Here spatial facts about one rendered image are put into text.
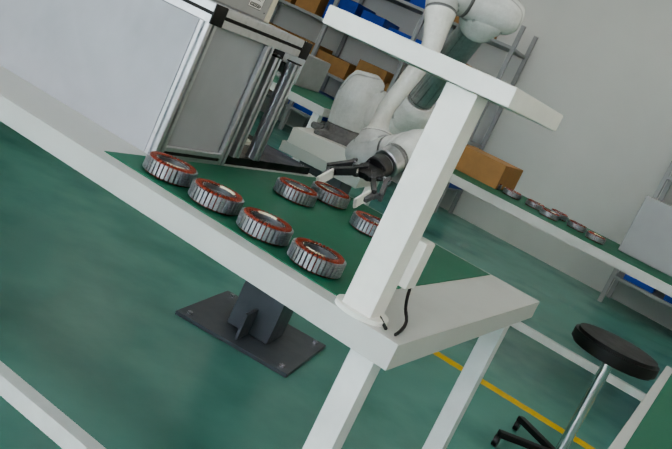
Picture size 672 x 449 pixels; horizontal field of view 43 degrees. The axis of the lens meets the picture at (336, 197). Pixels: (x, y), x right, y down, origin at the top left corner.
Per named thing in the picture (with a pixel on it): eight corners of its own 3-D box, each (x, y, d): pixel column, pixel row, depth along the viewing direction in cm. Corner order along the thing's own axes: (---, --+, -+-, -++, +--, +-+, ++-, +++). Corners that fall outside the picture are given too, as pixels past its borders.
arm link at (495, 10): (373, 109, 330) (424, 128, 335) (370, 141, 320) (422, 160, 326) (476, -37, 271) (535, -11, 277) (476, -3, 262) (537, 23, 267)
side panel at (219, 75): (214, 161, 217) (265, 44, 212) (223, 166, 216) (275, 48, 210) (143, 151, 192) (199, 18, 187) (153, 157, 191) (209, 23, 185)
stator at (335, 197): (322, 193, 239) (328, 181, 239) (353, 211, 234) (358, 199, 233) (300, 190, 230) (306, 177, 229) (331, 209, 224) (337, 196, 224)
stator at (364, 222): (340, 218, 218) (346, 205, 217) (374, 228, 224) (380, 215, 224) (362, 236, 209) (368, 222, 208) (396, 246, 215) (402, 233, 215)
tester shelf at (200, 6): (126, -27, 253) (132, -42, 252) (306, 60, 225) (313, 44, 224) (9, -76, 213) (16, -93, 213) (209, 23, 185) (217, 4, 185)
